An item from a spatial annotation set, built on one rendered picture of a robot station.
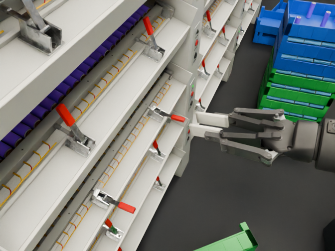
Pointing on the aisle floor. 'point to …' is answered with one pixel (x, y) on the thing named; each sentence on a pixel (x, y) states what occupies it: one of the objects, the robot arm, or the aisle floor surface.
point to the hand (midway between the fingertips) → (208, 125)
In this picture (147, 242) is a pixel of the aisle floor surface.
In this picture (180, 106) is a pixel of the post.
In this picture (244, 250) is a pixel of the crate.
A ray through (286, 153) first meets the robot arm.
